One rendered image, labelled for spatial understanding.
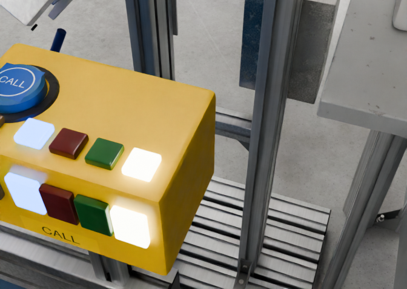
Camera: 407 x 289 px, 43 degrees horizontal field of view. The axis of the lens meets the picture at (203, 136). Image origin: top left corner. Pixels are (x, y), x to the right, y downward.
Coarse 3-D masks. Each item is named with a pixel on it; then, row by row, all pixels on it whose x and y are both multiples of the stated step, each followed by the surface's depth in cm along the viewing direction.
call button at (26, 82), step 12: (0, 72) 35; (12, 72) 35; (24, 72) 35; (36, 72) 35; (0, 84) 34; (12, 84) 34; (24, 84) 34; (36, 84) 34; (0, 96) 33; (12, 96) 33; (24, 96) 33; (36, 96) 34; (0, 108) 33; (12, 108) 33; (24, 108) 34
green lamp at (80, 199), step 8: (80, 200) 31; (88, 200) 31; (96, 200) 31; (80, 208) 31; (88, 208) 31; (96, 208) 31; (104, 208) 30; (80, 216) 32; (88, 216) 32; (96, 216) 31; (104, 216) 31; (88, 224) 32; (96, 224) 32; (104, 224) 32; (112, 224) 32; (104, 232) 32; (112, 232) 32
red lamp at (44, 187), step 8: (40, 192) 32; (48, 192) 31; (56, 192) 31; (64, 192) 31; (48, 200) 32; (56, 200) 32; (64, 200) 31; (72, 200) 31; (48, 208) 33; (56, 208) 32; (64, 208) 32; (72, 208) 32; (56, 216) 33; (64, 216) 33; (72, 216) 32
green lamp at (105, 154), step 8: (96, 144) 31; (104, 144) 31; (112, 144) 31; (120, 144) 31; (88, 152) 31; (96, 152) 31; (104, 152) 31; (112, 152) 31; (120, 152) 31; (88, 160) 30; (96, 160) 30; (104, 160) 30; (112, 160) 30; (104, 168) 30; (112, 168) 30
